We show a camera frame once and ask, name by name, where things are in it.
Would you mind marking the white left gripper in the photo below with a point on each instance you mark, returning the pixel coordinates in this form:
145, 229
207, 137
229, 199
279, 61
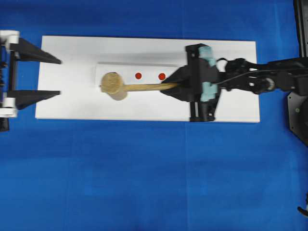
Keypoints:
13, 48

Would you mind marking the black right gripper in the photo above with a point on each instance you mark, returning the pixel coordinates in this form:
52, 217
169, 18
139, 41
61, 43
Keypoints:
202, 75

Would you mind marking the wooden mallet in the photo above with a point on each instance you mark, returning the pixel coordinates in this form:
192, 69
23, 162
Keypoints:
113, 85

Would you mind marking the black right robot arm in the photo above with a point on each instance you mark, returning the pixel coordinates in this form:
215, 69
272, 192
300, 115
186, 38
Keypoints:
286, 75

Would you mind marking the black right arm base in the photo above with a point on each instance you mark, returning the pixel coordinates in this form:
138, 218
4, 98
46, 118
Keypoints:
298, 116

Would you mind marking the small white marked block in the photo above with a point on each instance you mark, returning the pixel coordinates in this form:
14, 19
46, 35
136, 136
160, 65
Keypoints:
134, 73

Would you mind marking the large white foam board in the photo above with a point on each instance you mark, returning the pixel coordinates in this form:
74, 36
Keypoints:
81, 98

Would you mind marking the blue table mat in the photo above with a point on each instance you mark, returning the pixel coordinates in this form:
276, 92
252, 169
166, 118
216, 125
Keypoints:
76, 175

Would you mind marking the black aluminium frame rail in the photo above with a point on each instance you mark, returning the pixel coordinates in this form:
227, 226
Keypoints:
301, 19

